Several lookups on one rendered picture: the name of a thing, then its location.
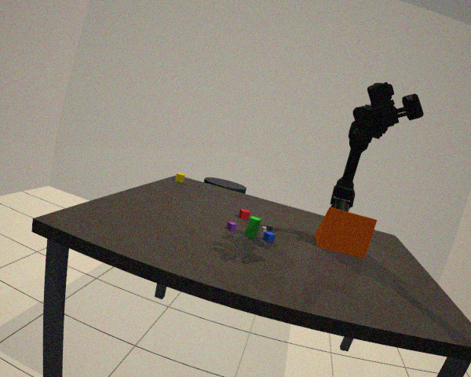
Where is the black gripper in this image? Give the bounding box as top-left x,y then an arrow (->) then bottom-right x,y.
352,93 -> 423,133

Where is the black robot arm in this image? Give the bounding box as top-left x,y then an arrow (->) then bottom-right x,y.
330,82 -> 394,212

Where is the purple block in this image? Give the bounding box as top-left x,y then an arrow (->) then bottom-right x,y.
226,222 -> 237,231

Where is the green block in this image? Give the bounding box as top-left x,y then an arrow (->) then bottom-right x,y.
248,216 -> 261,230
245,227 -> 258,238

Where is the blue block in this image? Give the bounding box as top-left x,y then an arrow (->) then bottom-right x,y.
263,232 -> 276,243

